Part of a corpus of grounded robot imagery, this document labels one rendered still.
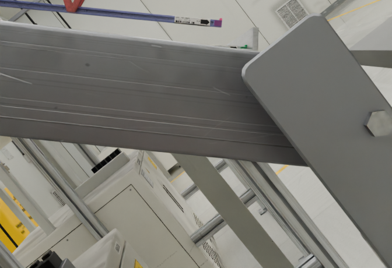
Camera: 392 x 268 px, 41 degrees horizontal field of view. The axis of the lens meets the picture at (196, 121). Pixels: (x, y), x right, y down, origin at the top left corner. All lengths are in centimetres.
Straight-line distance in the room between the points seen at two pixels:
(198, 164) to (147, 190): 59
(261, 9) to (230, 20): 53
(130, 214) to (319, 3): 740
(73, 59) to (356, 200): 16
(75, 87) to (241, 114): 9
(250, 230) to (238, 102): 97
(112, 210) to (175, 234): 23
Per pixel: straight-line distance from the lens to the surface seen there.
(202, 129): 29
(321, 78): 26
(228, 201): 123
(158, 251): 182
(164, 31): 843
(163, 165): 535
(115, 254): 90
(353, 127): 26
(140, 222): 180
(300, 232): 106
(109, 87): 29
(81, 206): 176
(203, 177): 121
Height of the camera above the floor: 78
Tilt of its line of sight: 5 degrees down
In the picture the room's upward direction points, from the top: 38 degrees counter-clockwise
